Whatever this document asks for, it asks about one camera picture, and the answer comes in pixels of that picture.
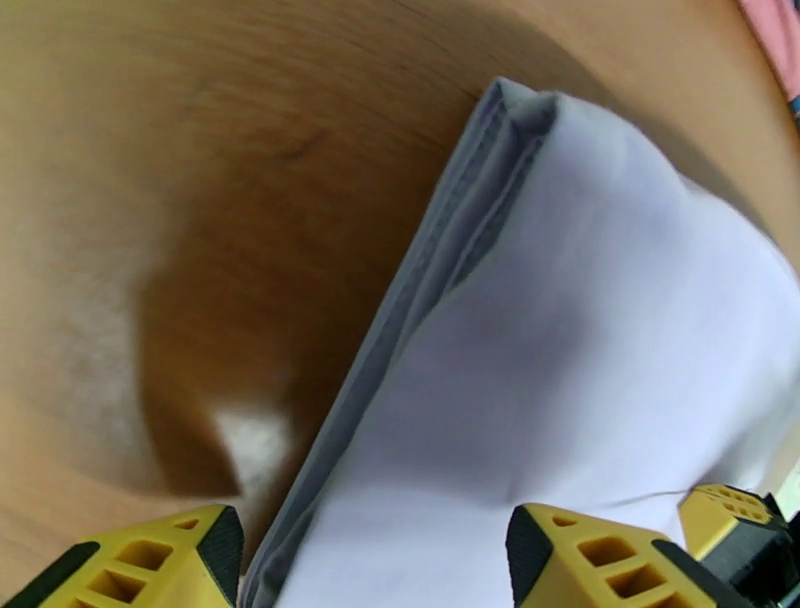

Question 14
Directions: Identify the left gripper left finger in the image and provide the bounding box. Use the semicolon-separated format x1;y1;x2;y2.
2;503;246;608

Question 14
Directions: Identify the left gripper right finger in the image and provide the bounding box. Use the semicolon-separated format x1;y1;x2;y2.
504;502;754;608

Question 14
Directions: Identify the lavender cloth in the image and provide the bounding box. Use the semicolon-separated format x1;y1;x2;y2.
239;74;800;608

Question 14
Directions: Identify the red printed tank top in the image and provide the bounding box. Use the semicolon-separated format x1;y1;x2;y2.
736;0;800;129

